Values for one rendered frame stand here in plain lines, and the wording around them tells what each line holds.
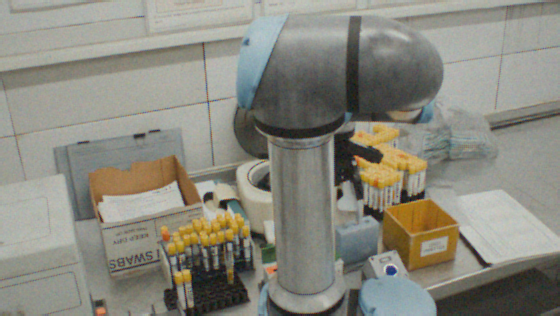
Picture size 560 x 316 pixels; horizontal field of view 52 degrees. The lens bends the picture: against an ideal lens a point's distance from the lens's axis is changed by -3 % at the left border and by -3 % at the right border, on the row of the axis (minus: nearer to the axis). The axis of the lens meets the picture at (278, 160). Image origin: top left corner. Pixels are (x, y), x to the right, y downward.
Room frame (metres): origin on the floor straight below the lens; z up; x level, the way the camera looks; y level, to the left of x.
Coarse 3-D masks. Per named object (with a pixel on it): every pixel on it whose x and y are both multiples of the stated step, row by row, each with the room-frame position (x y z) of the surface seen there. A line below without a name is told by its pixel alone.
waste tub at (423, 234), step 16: (384, 208) 1.22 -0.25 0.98; (400, 208) 1.24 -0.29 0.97; (416, 208) 1.25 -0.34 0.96; (432, 208) 1.25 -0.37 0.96; (384, 224) 1.22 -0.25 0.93; (400, 224) 1.15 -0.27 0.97; (416, 224) 1.25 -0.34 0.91; (432, 224) 1.24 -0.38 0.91; (448, 224) 1.18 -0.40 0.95; (384, 240) 1.22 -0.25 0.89; (400, 240) 1.14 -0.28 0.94; (416, 240) 1.11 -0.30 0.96; (432, 240) 1.12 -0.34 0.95; (448, 240) 1.14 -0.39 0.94; (400, 256) 1.14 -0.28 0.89; (416, 256) 1.11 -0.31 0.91; (432, 256) 1.12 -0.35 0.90; (448, 256) 1.14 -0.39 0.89
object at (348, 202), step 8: (344, 184) 1.10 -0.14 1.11; (352, 184) 1.10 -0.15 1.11; (344, 192) 1.09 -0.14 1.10; (352, 192) 1.10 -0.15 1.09; (344, 200) 1.08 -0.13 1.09; (352, 200) 1.09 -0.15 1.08; (360, 200) 1.08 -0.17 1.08; (344, 208) 1.07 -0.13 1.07; (352, 208) 1.08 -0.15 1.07; (360, 208) 1.08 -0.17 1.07; (360, 216) 1.07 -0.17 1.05
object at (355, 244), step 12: (336, 228) 1.15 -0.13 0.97; (348, 228) 1.14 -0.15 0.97; (360, 228) 1.14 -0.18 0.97; (372, 228) 1.15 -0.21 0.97; (336, 240) 1.14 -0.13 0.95; (348, 240) 1.13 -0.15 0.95; (360, 240) 1.14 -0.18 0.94; (372, 240) 1.15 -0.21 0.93; (348, 252) 1.13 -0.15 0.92; (360, 252) 1.14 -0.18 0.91; (372, 252) 1.15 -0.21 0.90; (348, 264) 1.13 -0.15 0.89; (360, 264) 1.13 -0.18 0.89
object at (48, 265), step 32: (0, 192) 1.00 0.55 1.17; (32, 192) 1.00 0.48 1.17; (64, 192) 0.99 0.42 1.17; (0, 224) 0.88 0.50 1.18; (32, 224) 0.88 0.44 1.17; (64, 224) 0.88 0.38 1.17; (0, 256) 0.78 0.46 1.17; (32, 256) 0.80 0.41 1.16; (64, 256) 0.82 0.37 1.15; (0, 288) 0.78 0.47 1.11; (32, 288) 0.79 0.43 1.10; (64, 288) 0.81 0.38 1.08
